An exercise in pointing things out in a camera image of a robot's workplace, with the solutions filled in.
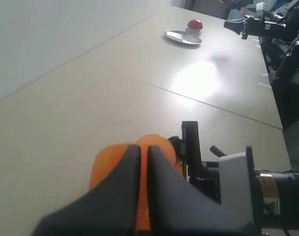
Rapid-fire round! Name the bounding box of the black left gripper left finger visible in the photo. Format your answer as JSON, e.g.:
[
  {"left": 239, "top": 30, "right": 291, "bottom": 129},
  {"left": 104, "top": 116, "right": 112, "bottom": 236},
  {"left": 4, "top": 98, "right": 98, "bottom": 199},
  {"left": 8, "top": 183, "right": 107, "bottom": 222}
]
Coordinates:
[{"left": 32, "top": 145, "right": 141, "bottom": 236}]

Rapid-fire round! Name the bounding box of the red dome button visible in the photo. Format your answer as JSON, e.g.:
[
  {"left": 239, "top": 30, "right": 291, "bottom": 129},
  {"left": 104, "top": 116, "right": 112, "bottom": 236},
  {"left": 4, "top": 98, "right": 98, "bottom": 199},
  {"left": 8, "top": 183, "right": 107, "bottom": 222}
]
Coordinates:
[{"left": 185, "top": 19, "right": 203, "bottom": 37}]

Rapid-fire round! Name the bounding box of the silver round plate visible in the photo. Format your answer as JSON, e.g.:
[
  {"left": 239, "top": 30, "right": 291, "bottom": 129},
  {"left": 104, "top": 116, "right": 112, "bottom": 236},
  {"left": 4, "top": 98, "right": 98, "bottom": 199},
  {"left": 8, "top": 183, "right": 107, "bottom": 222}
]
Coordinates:
[{"left": 164, "top": 29, "right": 202, "bottom": 46}]

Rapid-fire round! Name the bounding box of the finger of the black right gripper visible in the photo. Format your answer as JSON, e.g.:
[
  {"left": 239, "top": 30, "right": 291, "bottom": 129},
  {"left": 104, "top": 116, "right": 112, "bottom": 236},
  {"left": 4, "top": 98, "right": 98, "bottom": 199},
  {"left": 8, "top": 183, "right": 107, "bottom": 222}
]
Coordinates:
[{"left": 182, "top": 121, "right": 202, "bottom": 182}]

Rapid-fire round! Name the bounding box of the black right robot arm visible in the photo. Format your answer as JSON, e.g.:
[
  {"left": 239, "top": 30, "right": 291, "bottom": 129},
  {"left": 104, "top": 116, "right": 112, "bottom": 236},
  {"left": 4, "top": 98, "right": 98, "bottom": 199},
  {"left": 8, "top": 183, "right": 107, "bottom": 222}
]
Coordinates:
[{"left": 177, "top": 121, "right": 299, "bottom": 235}]

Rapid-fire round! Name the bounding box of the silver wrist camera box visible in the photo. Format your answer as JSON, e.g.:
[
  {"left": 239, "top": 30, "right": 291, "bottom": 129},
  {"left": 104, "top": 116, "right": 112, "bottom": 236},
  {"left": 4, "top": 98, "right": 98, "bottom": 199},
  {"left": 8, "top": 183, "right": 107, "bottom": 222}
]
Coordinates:
[{"left": 218, "top": 146, "right": 255, "bottom": 222}]

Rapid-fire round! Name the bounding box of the black equipment at table edge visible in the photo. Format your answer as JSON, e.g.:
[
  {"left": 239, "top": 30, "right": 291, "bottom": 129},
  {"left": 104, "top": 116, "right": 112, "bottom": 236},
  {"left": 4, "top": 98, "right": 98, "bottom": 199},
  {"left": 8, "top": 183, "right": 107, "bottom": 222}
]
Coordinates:
[{"left": 224, "top": 0, "right": 299, "bottom": 130}]

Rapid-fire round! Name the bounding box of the orange soap pump bottle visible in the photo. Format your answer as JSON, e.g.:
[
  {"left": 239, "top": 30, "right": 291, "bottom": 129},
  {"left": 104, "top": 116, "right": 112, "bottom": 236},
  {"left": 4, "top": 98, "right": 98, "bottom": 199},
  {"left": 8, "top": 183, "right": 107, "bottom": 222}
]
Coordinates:
[{"left": 89, "top": 134, "right": 183, "bottom": 231}]

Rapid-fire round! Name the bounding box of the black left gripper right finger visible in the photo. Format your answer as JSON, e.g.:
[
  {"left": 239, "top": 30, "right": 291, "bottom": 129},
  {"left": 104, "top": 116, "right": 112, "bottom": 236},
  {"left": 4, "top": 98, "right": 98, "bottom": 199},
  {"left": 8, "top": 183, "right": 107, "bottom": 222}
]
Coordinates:
[{"left": 147, "top": 146, "right": 254, "bottom": 236}]

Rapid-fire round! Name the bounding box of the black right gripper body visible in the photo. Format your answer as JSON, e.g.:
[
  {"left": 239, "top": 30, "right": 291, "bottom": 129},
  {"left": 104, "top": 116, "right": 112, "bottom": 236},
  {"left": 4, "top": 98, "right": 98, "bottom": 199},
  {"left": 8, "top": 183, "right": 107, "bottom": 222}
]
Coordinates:
[{"left": 179, "top": 147, "right": 221, "bottom": 204}]

